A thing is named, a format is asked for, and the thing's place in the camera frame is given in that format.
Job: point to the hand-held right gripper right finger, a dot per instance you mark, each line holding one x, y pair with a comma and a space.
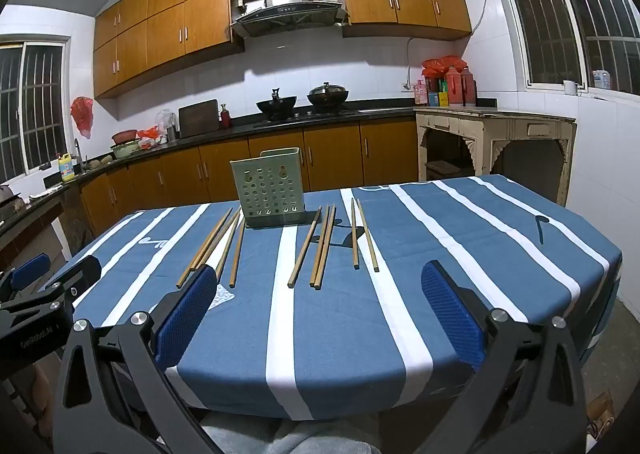
450, 316

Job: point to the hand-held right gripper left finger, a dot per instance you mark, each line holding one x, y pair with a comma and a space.
185, 316

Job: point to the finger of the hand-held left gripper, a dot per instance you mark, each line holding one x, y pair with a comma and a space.
80, 274
30, 270

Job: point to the wooden chopstick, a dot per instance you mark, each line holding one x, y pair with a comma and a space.
354, 234
237, 251
305, 246
207, 244
320, 244
229, 249
367, 236
325, 246
216, 244

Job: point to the green perforated utensil holder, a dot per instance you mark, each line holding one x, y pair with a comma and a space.
270, 189

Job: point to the blue white striped tablecloth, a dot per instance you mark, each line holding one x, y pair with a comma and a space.
350, 334

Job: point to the yellow detergent bottle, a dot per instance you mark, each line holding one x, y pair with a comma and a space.
68, 169

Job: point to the metal faucet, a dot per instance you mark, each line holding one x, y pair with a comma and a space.
78, 151

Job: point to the green basin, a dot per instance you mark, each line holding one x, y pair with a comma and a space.
125, 149

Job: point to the red brown bowl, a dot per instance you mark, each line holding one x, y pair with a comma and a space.
125, 136

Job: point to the red white plastic bag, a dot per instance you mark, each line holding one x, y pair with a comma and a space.
148, 138

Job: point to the red hanging plastic bag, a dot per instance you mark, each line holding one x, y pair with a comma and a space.
82, 116

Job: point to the steel cup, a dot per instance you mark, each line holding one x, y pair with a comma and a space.
171, 132

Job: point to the dark cutting board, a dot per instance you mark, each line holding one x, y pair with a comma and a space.
199, 118

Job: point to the black kitchen countertop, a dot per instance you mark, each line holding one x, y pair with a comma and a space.
240, 128

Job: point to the worn cream side table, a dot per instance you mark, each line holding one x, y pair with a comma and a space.
495, 123

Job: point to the orange base cabinets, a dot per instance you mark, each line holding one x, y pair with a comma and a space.
330, 158

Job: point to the red bottle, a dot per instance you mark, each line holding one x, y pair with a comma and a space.
226, 117

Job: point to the green and yellow boxes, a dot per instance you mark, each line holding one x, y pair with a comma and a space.
437, 94

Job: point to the pink bottle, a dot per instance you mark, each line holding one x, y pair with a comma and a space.
420, 93

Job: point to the red thermos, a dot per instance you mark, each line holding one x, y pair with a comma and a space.
468, 88
453, 88

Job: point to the black wok with lid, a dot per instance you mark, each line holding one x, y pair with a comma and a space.
327, 96

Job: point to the white cup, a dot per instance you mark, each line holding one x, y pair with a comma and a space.
571, 87

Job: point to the steel range hood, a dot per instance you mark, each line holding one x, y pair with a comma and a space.
287, 8

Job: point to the large barred window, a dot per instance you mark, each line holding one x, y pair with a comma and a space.
575, 8

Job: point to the barred window with white frame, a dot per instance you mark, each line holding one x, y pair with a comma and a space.
30, 108

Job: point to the orange wall cabinets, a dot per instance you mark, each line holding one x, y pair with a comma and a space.
165, 33

